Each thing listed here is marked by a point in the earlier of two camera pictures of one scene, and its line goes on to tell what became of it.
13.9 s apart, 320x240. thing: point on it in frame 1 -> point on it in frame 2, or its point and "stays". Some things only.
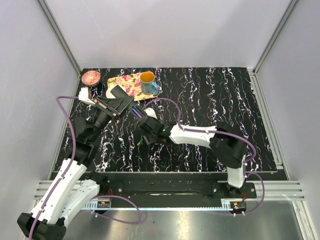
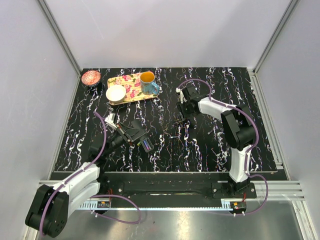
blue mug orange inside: [148, 85] stays
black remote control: [118, 92] -> [147, 144]
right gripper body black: [149, 138] -> [184, 110]
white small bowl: [108, 93] stays
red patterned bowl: [91, 77] stays
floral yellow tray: [131, 84] stays
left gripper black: [117, 106] -> [133, 133]
